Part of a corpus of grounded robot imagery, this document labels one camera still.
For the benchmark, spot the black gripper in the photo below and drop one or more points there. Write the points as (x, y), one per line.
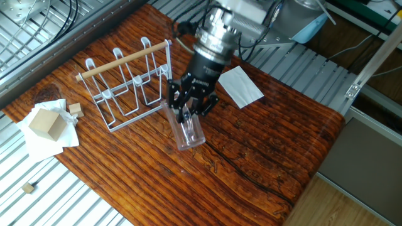
(200, 81)

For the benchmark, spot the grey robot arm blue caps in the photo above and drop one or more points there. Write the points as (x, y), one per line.
(251, 25)

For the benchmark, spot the flat white paper sheet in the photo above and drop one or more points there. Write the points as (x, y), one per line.
(242, 88)

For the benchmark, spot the small wooden cube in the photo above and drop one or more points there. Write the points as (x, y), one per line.
(28, 187)
(75, 110)

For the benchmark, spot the large wooden block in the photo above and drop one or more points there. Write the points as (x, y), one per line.
(47, 123)

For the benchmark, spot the crumpled white paper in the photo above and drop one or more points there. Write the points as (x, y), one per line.
(44, 147)

